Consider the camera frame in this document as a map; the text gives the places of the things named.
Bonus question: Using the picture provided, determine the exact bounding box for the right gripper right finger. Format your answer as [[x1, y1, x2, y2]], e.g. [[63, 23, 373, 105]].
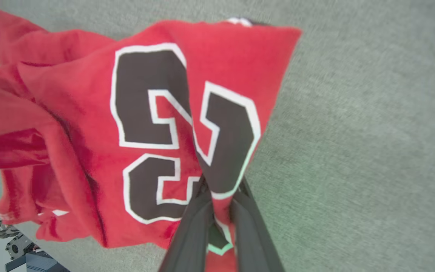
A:
[[229, 178, 286, 272]]

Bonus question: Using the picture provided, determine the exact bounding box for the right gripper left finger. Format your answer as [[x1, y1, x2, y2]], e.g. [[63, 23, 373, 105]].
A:
[[159, 176, 215, 272]]

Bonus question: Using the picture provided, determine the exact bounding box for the grey machine housing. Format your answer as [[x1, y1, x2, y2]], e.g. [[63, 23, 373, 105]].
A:
[[5, 233, 71, 272]]

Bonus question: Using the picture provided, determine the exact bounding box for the grey fabric sofa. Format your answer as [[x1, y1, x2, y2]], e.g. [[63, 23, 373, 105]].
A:
[[0, 0, 435, 272]]

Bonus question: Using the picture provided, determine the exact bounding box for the red basketball jersey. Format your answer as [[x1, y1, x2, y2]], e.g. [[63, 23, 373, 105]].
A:
[[0, 7, 303, 272]]

